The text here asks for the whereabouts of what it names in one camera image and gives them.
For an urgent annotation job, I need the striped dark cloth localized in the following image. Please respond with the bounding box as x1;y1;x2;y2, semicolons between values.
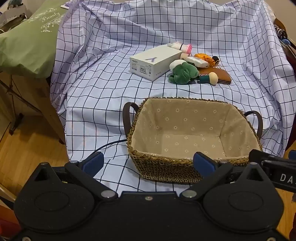
274;25;288;40

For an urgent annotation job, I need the wooden table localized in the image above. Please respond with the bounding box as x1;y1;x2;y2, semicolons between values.
0;71;66;144

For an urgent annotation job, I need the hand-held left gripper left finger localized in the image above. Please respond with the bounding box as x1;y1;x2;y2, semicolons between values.
23;152;118;202

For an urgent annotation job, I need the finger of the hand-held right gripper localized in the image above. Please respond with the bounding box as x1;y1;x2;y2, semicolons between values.
248;149;270;167

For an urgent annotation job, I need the woven basket with floral liner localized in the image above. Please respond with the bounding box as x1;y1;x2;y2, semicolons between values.
122;97;264;184

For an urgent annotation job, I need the green printed pillow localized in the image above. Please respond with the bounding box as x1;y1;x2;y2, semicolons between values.
0;0;67;78

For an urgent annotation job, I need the black metal stand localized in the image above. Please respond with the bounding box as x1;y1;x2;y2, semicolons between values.
0;76;25;136

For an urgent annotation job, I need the white phone box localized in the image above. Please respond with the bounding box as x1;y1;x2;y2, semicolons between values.
129;45;183;82

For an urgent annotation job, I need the orange embroidered pouch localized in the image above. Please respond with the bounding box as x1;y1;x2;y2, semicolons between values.
194;53;214;66

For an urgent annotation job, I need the brown leather wallet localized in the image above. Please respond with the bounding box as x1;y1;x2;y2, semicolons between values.
196;66;232;84

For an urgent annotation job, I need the white fluffy plush toy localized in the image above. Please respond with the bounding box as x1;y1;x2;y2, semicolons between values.
169;60;185;70

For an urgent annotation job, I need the checked lilac bed sheet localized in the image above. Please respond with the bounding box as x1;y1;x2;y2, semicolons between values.
50;0;292;193

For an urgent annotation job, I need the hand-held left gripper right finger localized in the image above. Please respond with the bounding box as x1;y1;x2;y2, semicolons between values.
180;152;277;201

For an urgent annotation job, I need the green frog plush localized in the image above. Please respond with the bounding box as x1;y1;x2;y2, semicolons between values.
168;62;200;84

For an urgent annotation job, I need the black cable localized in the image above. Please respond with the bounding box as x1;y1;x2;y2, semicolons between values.
68;138;128;163

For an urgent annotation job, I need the brown curved wooden piece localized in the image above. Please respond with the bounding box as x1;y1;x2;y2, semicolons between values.
274;19;287;32

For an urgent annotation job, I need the pink and white crochet piece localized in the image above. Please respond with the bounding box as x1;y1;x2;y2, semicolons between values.
168;42;193;55

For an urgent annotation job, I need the white cotton pad packet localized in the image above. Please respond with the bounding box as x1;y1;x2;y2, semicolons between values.
185;57;208;68

